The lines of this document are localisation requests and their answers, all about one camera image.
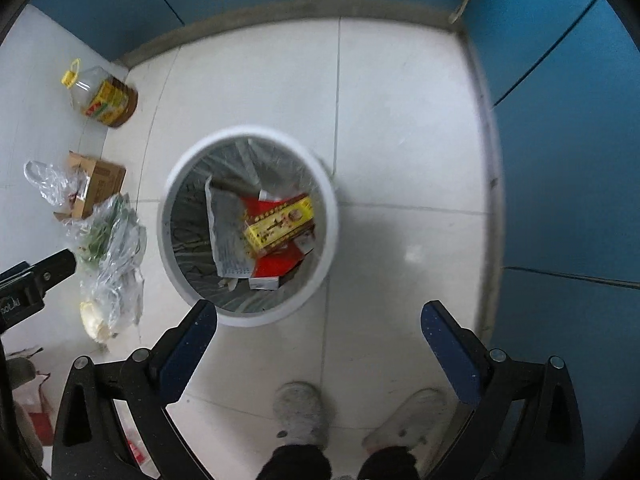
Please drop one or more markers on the plastic bag of vegetables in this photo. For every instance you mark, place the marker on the plastic bag of vegetables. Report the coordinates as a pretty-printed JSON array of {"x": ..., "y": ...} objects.
[{"x": 112, "y": 260}]

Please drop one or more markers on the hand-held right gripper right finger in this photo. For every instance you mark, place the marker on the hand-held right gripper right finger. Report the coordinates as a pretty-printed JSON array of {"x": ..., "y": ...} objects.
[{"x": 452, "y": 355}]

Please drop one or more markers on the grey slipper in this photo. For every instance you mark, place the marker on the grey slipper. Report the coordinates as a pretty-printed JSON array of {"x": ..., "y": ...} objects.
[
  {"x": 407, "y": 422},
  {"x": 300, "y": 410}
]

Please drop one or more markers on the napa cabbage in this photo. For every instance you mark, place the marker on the napa cabbage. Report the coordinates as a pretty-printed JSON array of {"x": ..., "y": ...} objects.
[{"x": 95, "y": 320}]

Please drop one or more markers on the white trash can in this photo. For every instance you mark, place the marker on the white trash can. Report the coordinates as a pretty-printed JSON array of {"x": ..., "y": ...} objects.
[{"x": 325, "y": 210}]

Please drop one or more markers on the red box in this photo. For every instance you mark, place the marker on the red box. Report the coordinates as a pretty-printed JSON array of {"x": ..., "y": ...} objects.
[{"x": 277, "y": 262}]

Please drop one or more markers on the yellow box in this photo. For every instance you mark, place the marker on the yellow box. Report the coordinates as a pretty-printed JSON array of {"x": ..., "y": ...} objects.
[{"x": 280, "y": 222}]

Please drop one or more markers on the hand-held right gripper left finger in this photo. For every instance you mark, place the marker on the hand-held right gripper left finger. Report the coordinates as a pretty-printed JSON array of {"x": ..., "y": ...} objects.
[{"x": 187, "y": 350}]

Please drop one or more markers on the grey bin liner bag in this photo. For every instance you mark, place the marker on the grey bin liner bag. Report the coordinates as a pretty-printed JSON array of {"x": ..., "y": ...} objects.
[{"x": 192, "y": 210}]

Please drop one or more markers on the white paper sheet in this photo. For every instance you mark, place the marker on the white paper sheet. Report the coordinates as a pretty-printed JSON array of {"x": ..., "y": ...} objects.
[{"x": 227, "y": 230}]

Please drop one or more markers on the red paper bag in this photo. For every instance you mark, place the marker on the red paper bag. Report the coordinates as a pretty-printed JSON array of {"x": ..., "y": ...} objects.
[{"x": 35, "y": 410}]

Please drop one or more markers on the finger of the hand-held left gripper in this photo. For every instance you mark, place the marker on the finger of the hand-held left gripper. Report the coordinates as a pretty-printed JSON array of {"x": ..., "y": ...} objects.
[{"x": 52, "y": 267}]

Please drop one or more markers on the clear plastic bag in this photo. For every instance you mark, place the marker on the clear plastic bag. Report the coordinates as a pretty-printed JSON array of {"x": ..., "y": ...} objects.
[{"x": 47, "y": 180}]

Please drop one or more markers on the cooking oil bottle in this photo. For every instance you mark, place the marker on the cooking oil bottle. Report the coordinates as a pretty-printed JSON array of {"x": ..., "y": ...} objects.
[{"x": 105, "y": 97}]

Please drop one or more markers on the brown cardboard box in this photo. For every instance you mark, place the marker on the brown cardboard box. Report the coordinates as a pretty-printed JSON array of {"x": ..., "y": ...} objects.
[{"x": 100, "y": 180}]

